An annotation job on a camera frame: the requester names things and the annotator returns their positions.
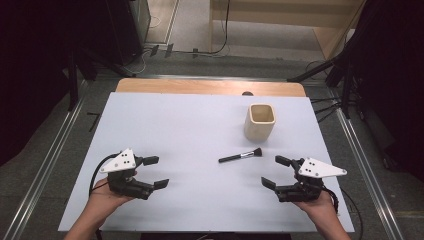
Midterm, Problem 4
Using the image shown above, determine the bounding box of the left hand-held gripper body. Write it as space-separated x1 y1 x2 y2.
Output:
99 148 156 201

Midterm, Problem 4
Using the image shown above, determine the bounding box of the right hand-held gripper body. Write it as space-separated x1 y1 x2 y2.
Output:
275 157 348 203

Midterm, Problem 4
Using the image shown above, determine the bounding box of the beige square cup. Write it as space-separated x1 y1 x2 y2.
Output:
243 103 277 143

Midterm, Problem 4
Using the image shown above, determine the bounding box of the black makeup brush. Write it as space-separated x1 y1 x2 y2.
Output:
218 147 263 164

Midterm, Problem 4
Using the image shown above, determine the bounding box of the person's right hand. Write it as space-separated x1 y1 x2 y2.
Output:
293 189 338 224

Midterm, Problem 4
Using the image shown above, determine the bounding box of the person's left hand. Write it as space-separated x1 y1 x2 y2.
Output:
83 177 136 223

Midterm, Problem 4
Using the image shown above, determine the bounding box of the white table mat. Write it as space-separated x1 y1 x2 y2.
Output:
57 92 355 234

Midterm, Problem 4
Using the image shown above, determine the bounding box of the wooden table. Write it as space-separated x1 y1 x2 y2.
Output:
115 78 307 98

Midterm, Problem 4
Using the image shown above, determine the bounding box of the black metal stand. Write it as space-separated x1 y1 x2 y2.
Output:
64 44 136 112
287 49 356 120

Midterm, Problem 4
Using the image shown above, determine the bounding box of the black cabinet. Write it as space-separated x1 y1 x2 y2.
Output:
105 0 152 66

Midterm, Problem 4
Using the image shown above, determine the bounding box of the black curtain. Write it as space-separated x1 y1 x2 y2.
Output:
346 0 424 183
0 0 113 167

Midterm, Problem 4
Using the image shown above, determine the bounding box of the light wooden furniture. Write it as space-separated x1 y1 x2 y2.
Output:
209 0 368 61

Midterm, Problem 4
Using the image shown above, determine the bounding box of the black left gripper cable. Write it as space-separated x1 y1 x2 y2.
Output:
88 152 122 198

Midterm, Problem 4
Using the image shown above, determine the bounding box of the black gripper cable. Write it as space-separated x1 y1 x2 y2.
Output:
88 152 122 198
321 186 364 240

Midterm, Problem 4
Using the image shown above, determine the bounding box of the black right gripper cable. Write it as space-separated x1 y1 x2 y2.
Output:
321 186 364 240

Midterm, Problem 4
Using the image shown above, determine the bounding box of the bundle of black cables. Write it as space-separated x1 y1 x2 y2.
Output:
309 95 344 124

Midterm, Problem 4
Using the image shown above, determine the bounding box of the aluminium floor rail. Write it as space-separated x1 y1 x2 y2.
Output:
2 79 89 240
328 88 405 240

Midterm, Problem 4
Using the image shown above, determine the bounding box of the white floor cable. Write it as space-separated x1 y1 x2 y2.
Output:
131 14 162 75

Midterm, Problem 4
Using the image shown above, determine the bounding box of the black floor cable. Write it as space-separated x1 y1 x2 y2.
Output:
173 0 232 56

